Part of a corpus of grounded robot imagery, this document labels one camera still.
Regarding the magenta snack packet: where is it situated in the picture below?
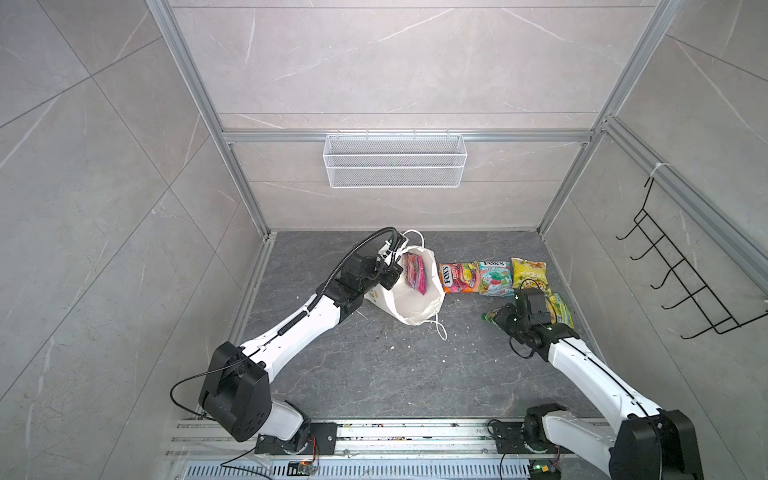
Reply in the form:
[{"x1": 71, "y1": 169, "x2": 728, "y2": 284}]
[{"x1": 402, "y1": 253, "x2": 427, "y2": 296}]

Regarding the white floral paper bag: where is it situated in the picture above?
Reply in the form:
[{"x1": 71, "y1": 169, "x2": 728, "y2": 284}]
[{"x1": 364, "y1": 229, "x2": 448, "y2": 341}]

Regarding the yellow green snack packet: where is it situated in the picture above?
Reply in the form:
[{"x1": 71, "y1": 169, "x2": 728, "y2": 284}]
[{"x1": 511, "y1": 257, "x2": 550, "y2": 292}]

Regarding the teal mint candy packet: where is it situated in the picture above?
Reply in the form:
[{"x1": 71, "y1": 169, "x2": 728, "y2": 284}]
[{"x1": 478, "y1": 261, "x2": 514, "y2": 297}]

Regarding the yellow orange snack packet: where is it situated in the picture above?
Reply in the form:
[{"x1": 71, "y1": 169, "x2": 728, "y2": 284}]
[{"x1": 438, "y1": 262, "x2": 480, "y2": 294}]

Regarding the yellow lemon candy packet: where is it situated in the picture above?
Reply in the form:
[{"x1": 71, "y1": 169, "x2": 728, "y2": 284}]
[{"x1": 482, "y1": 308, "x2": 501, "y2": 325}]

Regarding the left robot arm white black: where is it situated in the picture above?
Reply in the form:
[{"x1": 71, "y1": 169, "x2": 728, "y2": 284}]
[{"x1": 198, "y1": 253, "x2": 403, "y2": 449}]

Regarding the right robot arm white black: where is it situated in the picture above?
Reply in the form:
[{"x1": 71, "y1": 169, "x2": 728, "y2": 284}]
[{"x1": 483, "y1": 289, "x2": 704, "y2": 479}]

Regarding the green circuit board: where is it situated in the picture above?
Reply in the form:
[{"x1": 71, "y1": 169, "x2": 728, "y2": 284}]
[{"x1": 529, "y1": 460, "x2": 561, "y2": 480}]

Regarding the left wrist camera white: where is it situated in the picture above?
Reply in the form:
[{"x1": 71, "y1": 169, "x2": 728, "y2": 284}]
[{"x1": 377, "y1": 234, "x2": 409, "y2": 269}]

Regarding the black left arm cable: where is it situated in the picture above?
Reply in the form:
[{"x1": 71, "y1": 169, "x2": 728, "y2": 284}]
[{"x1": 305, "y1": 226, "x2": 400, "y2": 311}]

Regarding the white wire mesh basket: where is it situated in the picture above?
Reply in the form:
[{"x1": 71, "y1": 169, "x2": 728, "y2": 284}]
[{"x1": 322, "y1": 133, "x2": 468, "y2": 189}]

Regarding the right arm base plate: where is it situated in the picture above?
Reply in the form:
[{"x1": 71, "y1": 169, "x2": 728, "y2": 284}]
[{"x1": 486, "y1": 419, "x2": 572, "y2": 456}]

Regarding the black wire hook rack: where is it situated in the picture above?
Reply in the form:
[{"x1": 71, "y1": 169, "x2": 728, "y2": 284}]
[{"x1": 615, "y1": 177, "x2": 767, "y2": 340}]

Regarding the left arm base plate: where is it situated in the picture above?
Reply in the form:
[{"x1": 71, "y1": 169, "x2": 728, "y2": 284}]
[{"x1": 255, "y1": 422, "x2": 339, "y2": 456}]

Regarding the aluminium front rail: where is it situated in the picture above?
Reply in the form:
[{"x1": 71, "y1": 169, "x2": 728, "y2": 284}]
[{"x1": 161, "y1": 418, "x2": 576, "y2": 460}]

